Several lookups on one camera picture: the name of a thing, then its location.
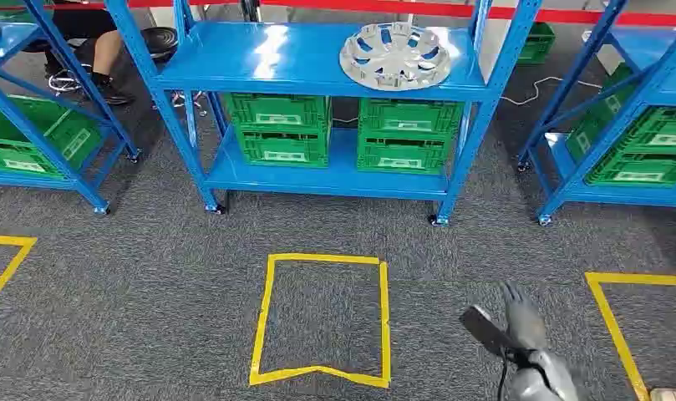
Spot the black round disc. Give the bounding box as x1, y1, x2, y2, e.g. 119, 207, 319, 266
140, 26, 179, 62

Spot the blue metal shelf rack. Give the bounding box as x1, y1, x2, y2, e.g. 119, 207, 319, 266
0, 0, 143, 216
516, 0, 676, 227
104, 0, 545, 228

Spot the white floor cable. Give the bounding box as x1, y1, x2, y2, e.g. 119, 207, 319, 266
499, 74, 604, 107

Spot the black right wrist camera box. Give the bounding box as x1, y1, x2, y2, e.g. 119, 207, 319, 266
459, 304, 519, 360

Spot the yellow floor tape square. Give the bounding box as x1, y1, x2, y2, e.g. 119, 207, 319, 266
0, 234, 38, 315
585, 272, 676, 401
248, 252, 393, 389

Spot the person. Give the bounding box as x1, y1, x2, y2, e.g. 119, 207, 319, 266
22, 0, 135, 107

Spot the white cable bundle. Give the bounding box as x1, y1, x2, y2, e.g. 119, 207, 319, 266
47, 69, 95, 97

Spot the green plastic crate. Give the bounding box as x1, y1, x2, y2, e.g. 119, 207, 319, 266
358, 98, 465, 140
594, 62, 676, 151
223, 92, 333, 132
356, 135, 456, 176
0, 94, 104, 180
565, 113, 676, 188
516, 22, 558, 67
234, 127, 333, 169

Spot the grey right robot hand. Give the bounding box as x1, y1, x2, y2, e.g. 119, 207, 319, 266
499, 280, 550, 353

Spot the red barrier tape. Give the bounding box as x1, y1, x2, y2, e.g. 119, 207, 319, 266
0, 0, 676, 28

